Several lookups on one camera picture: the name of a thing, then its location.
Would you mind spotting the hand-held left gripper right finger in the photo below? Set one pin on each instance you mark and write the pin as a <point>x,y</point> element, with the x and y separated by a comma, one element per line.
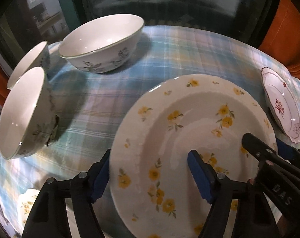
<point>199,176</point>

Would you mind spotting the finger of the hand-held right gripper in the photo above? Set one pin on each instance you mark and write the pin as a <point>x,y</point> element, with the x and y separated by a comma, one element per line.
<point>256,148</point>
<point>287,151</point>

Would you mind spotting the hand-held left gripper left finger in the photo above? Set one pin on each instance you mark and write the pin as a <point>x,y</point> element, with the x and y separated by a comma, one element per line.
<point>100,179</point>

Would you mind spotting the large yellow flower plate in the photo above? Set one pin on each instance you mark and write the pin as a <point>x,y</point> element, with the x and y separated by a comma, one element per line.
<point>179,138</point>

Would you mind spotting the large white floral bowl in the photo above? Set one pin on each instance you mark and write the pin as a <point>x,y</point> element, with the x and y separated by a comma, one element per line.
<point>100,47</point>

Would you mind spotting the small red flower plate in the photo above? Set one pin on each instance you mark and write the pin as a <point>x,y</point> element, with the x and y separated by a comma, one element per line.
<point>278,96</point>

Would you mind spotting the small yellow flower plate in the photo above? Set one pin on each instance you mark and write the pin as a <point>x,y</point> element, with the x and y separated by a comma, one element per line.
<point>26,205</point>

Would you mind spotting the small white floral bowl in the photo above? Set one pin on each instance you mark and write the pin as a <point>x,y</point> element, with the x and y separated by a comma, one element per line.
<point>21,114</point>
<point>28,62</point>

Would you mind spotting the plaid tablecloth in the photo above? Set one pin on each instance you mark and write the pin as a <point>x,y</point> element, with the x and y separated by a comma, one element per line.
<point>177,54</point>

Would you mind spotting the green framed glass door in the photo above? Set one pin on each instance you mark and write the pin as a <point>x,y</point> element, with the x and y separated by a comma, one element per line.
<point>164,0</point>

